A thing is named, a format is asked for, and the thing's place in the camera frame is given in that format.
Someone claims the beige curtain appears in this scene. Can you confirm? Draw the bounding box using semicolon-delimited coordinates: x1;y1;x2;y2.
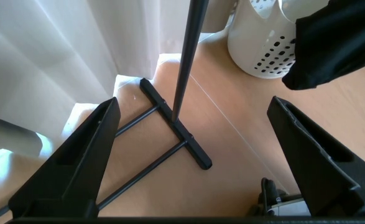
0;0;241;187

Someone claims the black clothes rack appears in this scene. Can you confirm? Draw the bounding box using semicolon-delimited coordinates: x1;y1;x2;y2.
0;0;213;223

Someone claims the black garment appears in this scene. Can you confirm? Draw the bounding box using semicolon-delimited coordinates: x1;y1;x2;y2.
281;0;365;91

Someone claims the white laundry basket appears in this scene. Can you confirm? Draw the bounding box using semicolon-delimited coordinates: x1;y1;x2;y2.
227;0;331;79

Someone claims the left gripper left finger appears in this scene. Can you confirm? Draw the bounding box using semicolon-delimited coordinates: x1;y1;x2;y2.
8;96;121;218

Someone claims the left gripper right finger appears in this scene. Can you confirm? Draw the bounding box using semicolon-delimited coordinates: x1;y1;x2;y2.
266;95;365;218

